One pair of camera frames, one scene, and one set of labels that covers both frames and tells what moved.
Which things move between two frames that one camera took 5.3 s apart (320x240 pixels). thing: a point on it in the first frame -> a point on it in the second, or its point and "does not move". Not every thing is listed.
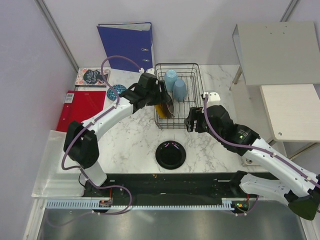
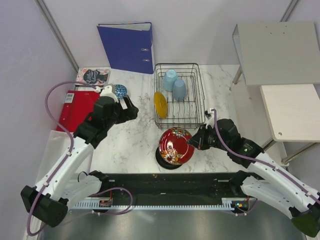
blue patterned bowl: x=111 y=94 does not move
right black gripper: x=189 y=121 -> x=198 y=139
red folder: x=79 y=106 does not move
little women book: x=92 y=77 does not move
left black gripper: x=160 y=99 -> x=129 y=114
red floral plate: x=167 y=107 -> x=174 y=149
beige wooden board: x=293 y=111 does not move
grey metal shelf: x=285 y=53 does not move
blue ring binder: x=133 y=40 does not move
